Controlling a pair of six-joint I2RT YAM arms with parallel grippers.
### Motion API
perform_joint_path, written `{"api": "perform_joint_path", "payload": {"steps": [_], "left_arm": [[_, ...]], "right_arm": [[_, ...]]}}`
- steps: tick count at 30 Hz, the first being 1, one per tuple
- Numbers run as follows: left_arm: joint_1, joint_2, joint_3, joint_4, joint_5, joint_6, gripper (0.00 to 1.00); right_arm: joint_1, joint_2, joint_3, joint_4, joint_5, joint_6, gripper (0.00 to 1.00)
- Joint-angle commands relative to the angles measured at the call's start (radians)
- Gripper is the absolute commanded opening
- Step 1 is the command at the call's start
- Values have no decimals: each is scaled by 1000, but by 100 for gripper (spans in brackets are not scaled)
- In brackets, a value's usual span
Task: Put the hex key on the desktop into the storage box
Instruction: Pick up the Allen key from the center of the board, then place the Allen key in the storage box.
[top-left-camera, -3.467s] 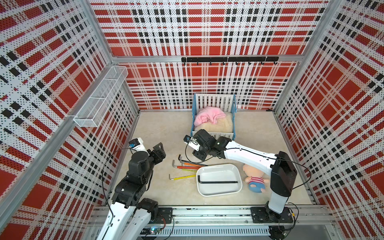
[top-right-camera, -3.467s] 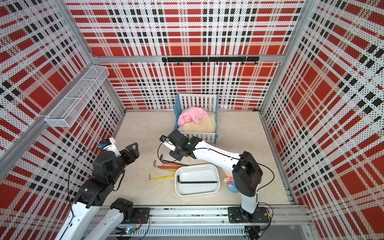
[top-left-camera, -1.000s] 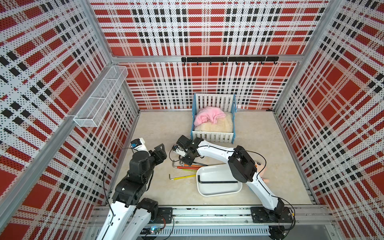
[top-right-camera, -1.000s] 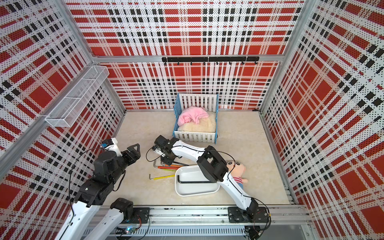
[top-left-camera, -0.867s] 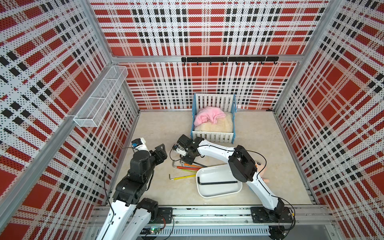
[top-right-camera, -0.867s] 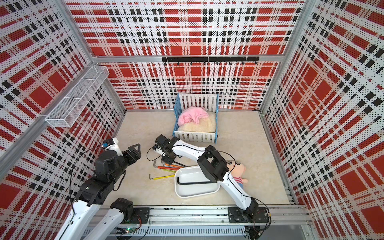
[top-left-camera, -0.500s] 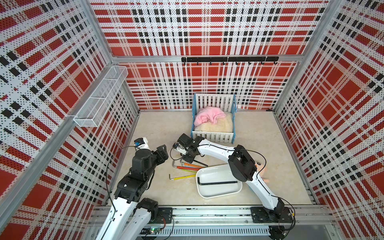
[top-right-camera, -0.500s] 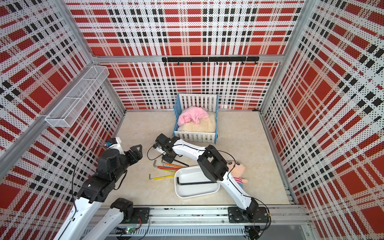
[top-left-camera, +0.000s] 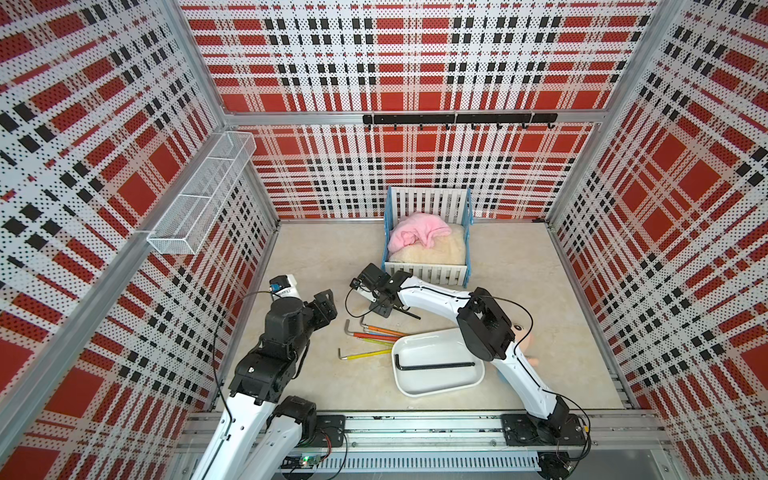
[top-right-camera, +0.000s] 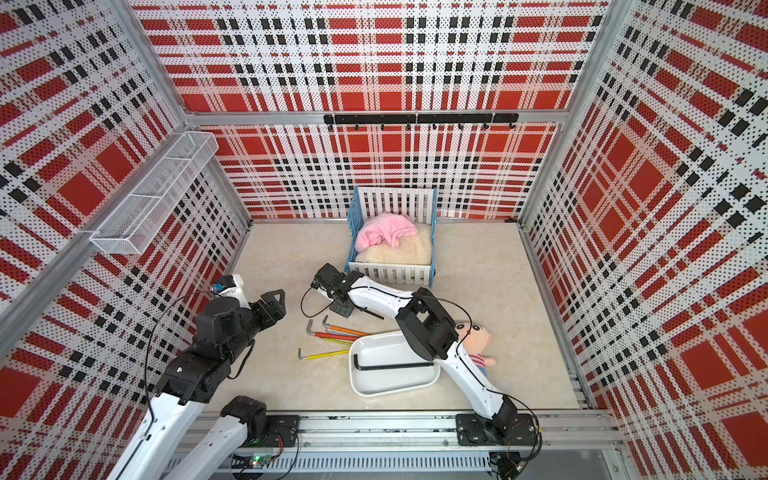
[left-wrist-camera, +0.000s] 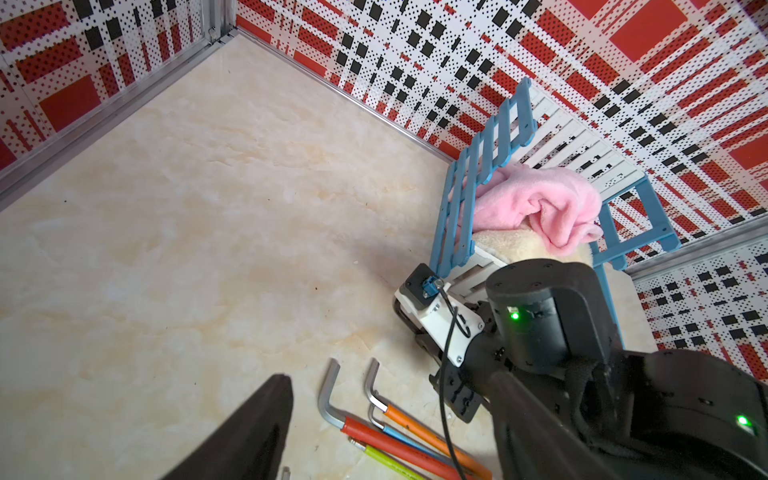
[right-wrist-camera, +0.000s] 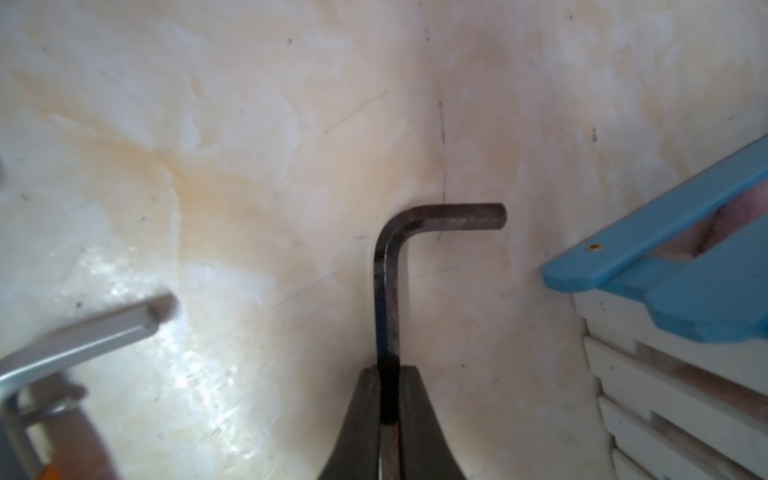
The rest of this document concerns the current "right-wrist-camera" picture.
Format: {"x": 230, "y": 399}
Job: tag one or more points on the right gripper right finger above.
{"x": 424, "y": 451}

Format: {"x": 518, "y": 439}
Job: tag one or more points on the blue white toy crib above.
{"x": 674, "y": 297}

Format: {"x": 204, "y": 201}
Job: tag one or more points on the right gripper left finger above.
{"x": 355, "y": 454}

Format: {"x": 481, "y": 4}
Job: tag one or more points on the orange hex key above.
{"x": 55, "y": 353}

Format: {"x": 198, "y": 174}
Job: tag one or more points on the small black hex key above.
{"x": 394, "y": 235}

